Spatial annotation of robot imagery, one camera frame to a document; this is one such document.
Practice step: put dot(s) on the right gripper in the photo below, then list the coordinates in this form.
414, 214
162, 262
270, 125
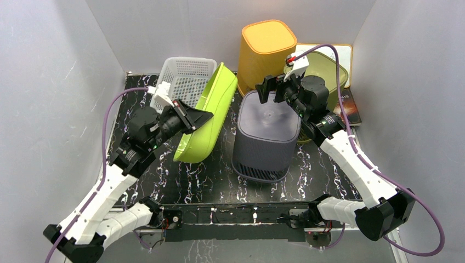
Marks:
271, 83

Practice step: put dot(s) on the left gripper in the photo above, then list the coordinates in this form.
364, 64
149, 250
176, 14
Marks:
191, 119

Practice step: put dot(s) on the orange mesh basket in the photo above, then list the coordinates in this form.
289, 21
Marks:
264, 47

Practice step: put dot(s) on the white perforated plastic basket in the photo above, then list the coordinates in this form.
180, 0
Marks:
187, 77

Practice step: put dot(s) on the grey mesh basket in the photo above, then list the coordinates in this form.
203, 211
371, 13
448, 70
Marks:
265, 139

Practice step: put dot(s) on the olive green mesh basket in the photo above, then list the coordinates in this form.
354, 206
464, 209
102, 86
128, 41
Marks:
324, 66

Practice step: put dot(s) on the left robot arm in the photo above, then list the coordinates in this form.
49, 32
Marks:
86, 232

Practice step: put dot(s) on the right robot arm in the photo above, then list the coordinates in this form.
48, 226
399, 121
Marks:
384, 206

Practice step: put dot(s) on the dark paperback book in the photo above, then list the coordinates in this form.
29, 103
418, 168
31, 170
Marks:
349, 104

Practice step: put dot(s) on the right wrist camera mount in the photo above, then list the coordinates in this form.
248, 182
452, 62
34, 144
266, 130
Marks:
296, 64

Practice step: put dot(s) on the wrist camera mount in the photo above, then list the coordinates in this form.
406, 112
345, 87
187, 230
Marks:
296, 64
160, 95

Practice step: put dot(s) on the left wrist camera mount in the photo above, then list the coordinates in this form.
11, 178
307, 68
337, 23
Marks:
160, 95

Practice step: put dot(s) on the small whiteboard with yellow frame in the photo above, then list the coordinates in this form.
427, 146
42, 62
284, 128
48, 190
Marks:
345, 53

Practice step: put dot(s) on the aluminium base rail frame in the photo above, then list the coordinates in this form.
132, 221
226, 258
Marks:
240, 222

